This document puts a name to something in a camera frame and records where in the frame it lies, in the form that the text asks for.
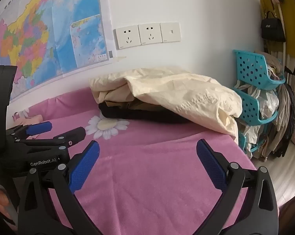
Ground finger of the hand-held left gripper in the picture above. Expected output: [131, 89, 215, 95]
[6, 121, 53, 142]
[13, 126, 86, 151]

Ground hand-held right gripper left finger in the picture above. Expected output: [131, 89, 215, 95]
[17, 140, 100, 235]

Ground black garment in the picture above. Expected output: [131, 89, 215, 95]
[99, 102, 191, 124]

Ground cream jacket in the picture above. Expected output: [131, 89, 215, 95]
[89, 67, 243, 137]

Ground pink floral bed sheet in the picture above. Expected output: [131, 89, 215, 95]
[5, 88, 279, 235]

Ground turquoise plastic basket rack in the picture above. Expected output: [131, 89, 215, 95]
[233, 49, 286, 153]

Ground black handbag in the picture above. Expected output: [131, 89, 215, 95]
[261, 11, 286, 42]

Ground white plastic bag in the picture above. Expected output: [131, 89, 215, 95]
[259, 92, 279, 120]

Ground colourful wall map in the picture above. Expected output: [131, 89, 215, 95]
[0, 0, 114, 103]

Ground beige hanging clothes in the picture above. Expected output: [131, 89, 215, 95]
[265, 51, 295, 159]

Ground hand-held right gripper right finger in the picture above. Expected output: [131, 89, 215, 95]
[196, 139, 279, 235]

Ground yellow hanging garment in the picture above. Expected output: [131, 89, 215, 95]
[260, 0, 295, 61]

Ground white wall socket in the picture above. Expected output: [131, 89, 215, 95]
[138, 23, 163, 46]
[113, 26, 141, 50]

